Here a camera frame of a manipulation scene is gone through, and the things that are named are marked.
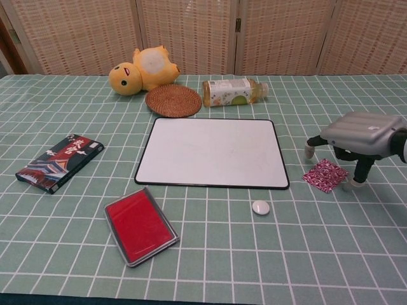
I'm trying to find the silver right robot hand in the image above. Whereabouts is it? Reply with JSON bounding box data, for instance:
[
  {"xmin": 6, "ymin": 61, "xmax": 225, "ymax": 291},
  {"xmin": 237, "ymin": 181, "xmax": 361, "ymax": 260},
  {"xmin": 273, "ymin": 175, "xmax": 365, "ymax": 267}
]
[{"xmin": 303, "ymin": 111, "xmax": 404, "ymax": 193}]

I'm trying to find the red patterned cloth square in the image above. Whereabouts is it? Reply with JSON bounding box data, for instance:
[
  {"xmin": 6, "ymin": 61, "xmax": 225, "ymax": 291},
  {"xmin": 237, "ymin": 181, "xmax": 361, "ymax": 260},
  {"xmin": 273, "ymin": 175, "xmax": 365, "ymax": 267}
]
[{"xmin": 301, "ymin": 158, "xmax": 350, "ymax": 194}]

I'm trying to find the small white round disc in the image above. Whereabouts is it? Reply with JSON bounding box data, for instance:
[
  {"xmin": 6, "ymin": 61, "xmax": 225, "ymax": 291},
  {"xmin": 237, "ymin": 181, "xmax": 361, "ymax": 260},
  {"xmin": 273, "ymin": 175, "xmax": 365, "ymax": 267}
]
[{"xmin": 252, "ymin": 200, "xmax": 270, "ymax": 216}]

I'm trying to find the woven folding screen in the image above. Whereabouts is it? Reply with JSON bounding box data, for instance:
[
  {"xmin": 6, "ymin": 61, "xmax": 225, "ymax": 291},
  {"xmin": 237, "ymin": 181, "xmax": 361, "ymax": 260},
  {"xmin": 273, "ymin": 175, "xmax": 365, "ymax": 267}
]
[{"xmin": 0, "ymin": 0, "xmax": 407, "ymax": 76}]

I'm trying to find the green tea plastic bottle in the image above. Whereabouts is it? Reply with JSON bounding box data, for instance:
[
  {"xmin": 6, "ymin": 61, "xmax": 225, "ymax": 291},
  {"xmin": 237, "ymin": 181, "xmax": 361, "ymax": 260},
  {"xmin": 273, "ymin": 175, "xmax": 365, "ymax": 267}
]
[{"xmin": 202, "ymin": 78, "xmax": 270, "ymax": 109}]

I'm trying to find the white board with black rim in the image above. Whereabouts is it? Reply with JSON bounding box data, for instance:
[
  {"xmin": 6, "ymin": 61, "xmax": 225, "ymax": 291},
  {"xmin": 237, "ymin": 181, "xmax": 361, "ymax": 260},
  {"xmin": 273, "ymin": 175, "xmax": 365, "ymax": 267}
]
[{"xmin": 134, "ymin": 117, "xmax": 291, "ymax": 191}]

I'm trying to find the green checked tablecloth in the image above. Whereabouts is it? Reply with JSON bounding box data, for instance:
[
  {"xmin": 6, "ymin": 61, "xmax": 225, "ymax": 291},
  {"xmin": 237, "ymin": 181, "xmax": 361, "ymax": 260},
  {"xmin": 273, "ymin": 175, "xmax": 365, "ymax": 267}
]
[{"xmin": 0, "ymin": 73, "xmax": 407, "ymax": 297}]

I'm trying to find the round woven rattan coaster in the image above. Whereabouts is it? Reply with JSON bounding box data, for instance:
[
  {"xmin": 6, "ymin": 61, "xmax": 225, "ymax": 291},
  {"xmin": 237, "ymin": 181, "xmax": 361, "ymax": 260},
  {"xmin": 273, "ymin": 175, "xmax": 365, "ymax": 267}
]
[{"xmin": 145, "ymin": 83, "xmax": 203, "ymax": 119}]

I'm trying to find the red ink stamp pad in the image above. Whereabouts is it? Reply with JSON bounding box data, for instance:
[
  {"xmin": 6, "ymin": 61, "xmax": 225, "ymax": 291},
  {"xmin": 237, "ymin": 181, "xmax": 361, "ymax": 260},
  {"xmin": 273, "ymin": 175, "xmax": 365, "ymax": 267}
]
[{"xmin": 104, "ymin": 186, "xmax": 181, "ymax": 268}]

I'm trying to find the yellow plush duck toy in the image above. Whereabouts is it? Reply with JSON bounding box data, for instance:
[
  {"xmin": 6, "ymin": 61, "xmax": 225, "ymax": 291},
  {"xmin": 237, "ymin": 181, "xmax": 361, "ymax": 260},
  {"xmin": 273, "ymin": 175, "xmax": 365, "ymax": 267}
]
[{"xmin": 108, "ymin": 44, "xmax": 182, "ymax": 97}]

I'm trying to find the dark illustrated book box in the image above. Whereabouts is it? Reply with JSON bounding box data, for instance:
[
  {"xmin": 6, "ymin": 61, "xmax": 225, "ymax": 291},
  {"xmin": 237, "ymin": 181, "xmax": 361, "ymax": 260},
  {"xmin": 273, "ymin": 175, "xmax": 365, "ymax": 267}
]
[{"xmin": 15, "ymin": 133, "xmax": 106, "ymax": 194}]

